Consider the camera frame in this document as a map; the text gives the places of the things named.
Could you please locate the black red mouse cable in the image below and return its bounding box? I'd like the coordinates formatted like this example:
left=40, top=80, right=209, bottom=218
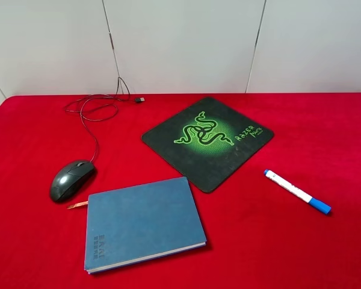
left=63, top=76, right=146, bottom=163

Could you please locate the black computer mouse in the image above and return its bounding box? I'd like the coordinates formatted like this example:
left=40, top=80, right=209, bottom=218
left=49, top=160, right=96, bottom=203

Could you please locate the white blue marker pen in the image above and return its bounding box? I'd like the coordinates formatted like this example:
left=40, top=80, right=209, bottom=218
left=264, top=169, right=332, bottom=215

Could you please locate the blue hardcover notebook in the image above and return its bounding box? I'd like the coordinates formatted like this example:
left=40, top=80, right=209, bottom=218
left=84, top=177, right=206, bottom=274

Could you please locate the black green Razer mousepad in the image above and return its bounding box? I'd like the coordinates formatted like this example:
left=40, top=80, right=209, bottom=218
left=141, top=96, right=274, bottom=193

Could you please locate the orange ribbon bookmark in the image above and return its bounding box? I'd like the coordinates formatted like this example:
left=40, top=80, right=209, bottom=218
left=67, top=201, right=88, bottom=210

